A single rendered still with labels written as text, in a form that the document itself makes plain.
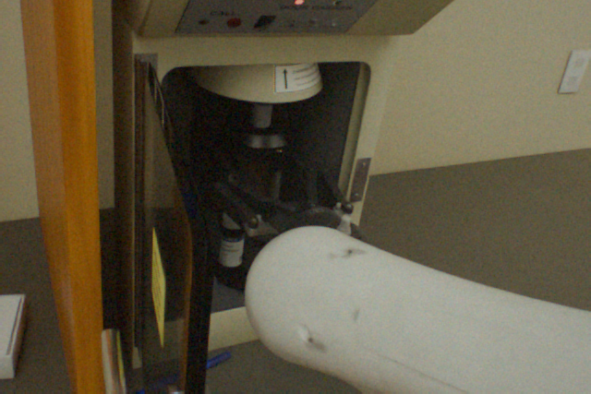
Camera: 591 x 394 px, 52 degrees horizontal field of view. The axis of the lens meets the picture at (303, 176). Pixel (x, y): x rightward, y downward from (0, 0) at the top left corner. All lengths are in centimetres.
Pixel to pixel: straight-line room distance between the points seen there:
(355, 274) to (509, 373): 12
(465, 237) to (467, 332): 92
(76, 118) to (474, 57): 108
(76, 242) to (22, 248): 50
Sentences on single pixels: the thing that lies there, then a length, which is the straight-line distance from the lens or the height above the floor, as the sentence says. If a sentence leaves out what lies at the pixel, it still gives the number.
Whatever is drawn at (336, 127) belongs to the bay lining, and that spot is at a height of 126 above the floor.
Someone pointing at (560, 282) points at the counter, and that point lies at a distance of 125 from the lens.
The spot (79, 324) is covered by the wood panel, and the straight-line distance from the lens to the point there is 70.
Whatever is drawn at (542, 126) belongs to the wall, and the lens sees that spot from 176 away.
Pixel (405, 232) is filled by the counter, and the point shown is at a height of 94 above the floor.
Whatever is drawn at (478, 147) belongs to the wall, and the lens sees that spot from 163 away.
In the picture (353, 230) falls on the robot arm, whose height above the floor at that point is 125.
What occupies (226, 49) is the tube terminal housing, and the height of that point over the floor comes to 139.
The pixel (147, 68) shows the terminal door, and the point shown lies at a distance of 60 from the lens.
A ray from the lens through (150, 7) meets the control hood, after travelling 57.
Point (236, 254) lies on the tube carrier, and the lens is 86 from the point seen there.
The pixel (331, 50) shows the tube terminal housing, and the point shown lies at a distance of 73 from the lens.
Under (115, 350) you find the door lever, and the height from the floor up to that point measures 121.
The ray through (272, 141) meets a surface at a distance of 78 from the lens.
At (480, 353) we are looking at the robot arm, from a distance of 36.
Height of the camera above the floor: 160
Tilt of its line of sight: 29 degrees down
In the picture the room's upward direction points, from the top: 9 degrees clockwise
